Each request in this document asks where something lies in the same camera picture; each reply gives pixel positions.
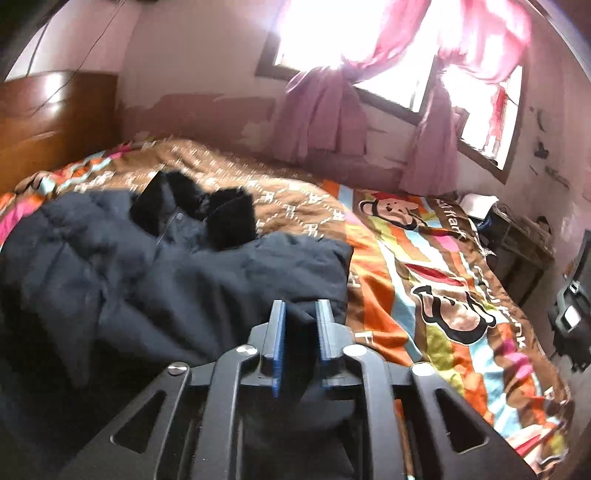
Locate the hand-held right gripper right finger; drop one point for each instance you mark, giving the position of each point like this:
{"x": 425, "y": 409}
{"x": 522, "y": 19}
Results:
{"x": 325, "y": 332}

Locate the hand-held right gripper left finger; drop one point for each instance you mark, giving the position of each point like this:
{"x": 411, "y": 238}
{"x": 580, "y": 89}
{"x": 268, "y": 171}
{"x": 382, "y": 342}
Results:
{"x": 278, "y": 341}

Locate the dark navy padded jacket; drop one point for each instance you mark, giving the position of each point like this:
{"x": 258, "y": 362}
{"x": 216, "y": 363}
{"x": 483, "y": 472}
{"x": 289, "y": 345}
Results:
{"x": 138, "y": 286}

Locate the colourful printed blanket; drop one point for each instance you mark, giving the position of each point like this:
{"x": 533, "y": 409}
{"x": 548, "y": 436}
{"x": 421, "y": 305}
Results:
{"x": 461, "y": 369}

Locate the white paper item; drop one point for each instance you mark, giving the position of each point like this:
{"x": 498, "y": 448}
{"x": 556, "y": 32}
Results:
{"x": 478, "y": 205}

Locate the bedside table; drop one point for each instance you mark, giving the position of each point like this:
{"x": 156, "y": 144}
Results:
{"x": 521, "y": 240}

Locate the black plastic appliance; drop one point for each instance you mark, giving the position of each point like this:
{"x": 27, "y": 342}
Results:
{"x": 570, "y": 318}

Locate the wooden headboard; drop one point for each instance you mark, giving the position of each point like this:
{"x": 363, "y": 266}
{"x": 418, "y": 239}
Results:
{"x": 55, "y": 124}

